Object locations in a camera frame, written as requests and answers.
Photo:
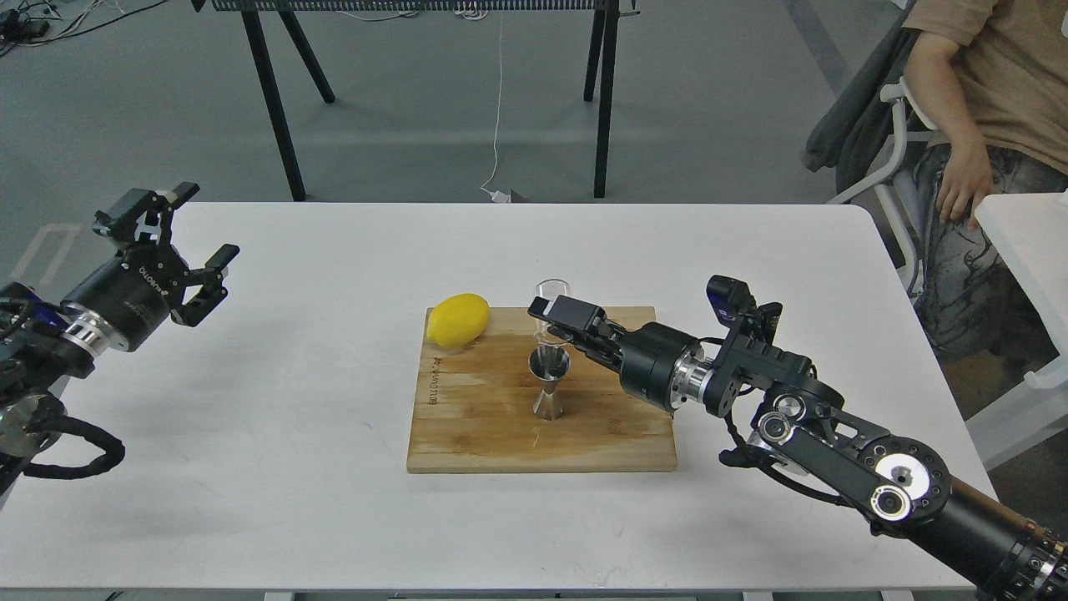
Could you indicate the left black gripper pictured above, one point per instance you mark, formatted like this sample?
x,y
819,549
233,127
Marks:
x,y
147,282

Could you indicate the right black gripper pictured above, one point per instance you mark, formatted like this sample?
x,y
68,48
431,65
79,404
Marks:
x,y
646,359

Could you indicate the steel double jigger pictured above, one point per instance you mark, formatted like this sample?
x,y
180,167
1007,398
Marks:
x,y
549,365

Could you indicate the small clear glass cup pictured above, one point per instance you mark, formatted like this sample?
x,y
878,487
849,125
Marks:
x,y
549,289

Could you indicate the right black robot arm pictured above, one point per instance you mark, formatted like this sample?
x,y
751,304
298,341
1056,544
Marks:
x,y
792,427

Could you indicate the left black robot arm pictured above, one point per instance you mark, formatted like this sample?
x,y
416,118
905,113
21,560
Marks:
x,y
42,344

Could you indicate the yellow lemon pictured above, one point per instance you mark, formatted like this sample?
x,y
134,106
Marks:
x,y
458,321

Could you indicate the wooden cutting board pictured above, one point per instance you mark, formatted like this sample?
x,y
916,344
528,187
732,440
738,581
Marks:
x,y
473,413

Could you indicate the grey office chair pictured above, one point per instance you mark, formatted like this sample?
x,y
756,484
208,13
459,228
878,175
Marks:
x,y
872,137

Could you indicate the white side table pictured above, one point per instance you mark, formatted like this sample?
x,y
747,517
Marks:
x,y
1030,232

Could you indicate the person in tan shirt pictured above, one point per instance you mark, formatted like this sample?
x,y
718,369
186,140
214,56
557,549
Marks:
x,y
992,76

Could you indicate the black metal frame table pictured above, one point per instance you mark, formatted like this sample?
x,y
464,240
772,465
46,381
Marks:
x,y
310,55

